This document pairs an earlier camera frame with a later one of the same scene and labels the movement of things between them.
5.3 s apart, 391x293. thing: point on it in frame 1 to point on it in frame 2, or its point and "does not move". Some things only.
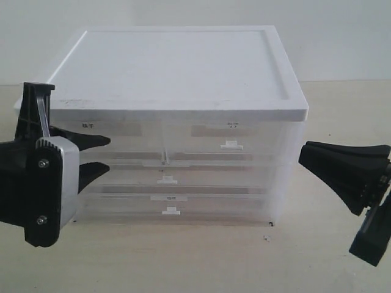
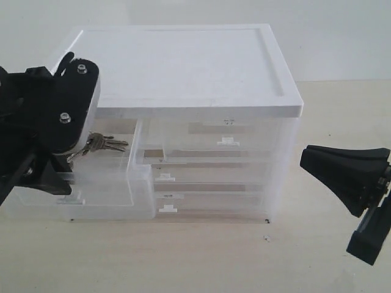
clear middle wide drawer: (193, 179) does not move
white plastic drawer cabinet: (206, 124) does not move
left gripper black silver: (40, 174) to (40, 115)
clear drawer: (137, 137) to (107, 185)
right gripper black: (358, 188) does not move
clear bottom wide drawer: (174, 209) does not move
